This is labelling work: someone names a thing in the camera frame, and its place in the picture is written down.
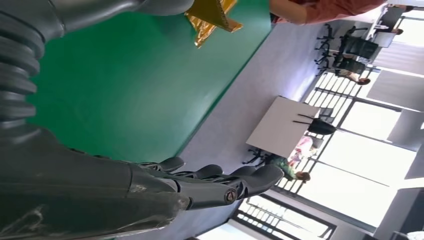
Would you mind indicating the black chair wheel base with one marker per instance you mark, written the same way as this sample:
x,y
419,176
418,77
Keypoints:
x,y
253,157

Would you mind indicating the yellow film wrapped cardboard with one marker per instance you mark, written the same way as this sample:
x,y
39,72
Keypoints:
x,y
212,18

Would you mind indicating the white background table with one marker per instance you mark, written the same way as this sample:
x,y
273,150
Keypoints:
x,y
281,127

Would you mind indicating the green table mat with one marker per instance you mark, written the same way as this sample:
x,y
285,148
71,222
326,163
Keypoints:
x,y
132,92

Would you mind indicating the black office chair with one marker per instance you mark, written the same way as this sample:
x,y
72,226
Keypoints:
x,y
361,46
351,65

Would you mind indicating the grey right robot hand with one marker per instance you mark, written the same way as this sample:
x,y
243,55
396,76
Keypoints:
x,y
82,195

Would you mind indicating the black background chair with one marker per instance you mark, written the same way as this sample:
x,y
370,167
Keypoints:
x,y
321,127

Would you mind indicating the seated background person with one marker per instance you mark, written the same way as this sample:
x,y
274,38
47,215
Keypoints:
x,y
391,20
288,167
356,78

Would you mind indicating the black window railing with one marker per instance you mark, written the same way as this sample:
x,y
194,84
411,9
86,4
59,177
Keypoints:
x,y
328,89
285,218

